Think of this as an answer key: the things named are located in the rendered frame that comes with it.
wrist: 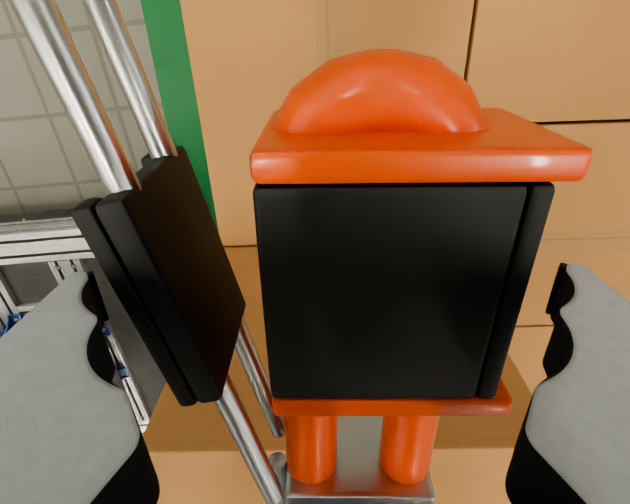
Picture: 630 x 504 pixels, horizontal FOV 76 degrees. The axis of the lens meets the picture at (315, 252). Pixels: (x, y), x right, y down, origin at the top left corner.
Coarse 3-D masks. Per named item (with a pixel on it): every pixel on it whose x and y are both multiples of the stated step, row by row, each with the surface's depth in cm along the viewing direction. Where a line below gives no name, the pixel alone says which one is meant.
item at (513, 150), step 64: (512, 128) 10; (256, 192) 9; (320, 192) 9; (384, 192) 9; (448, 192) 9; (512, 192) 9; (320, 256) 10; (384, 256) 10; (448, 256) 10; (512, 256) 10; (320, 320) 11; (384, 320) 11; (448, 320) 11; (512, 320) 11; (320, 384) 12; (384, 384) 12; (448, 384) 12
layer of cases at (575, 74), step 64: (192, 0) 54; (256, 0) 54; (320, 0) 54; (384, 0) 54; (448, 0) 54; (512, 0) 54; (576, 0) 54; (192, 64) 58; (256, 64) 58; (320, 64) 58; (448, 64) 58; (512, 64) 58; (576, 64) 58; (256, 128) 62; (576, 128) 62; (576, 192) 67; (576, 256) 73
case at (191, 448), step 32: (256, 256) 69; (256, 288) 61; (256, 320) 54; (512, 384) 44; (160, 416) 41; (192, 416) 41; (256, 416) 41; (448, 416) 40; (480, 416) 40; (512, 416) 40; (160, 448) 38; (192, 448) 38; (224, 448) 38; (448, 448) 38; (480, 448) 38; (512, 448) 37; (160, 480) 40; (192, 480) 40; (224, 480) 40; (448, 480) 40; (480, 480) 40
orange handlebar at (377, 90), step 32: (352, 64) 9; (384, 64) 9; (416, 64) 9; (288, 96) 10; (320, 96) 10; (352, 96) 9; (384, 96) 9; (416, 96) 9; (448, 96) 9; (288, 128) 10; (320, 128) 10; (352, 128) 10; (384, 128) 10; (416, 128) 10; (448, 128) 10; (480, 128) 10; (288, 416) 15; (320, 416) 15; (384, 416) 16; (416, 416) 15; (288, 448) 16; (320, 448) 16; (384, 448) 17; (416, 448) 15; (320, 480) 17; (416, 480) 17
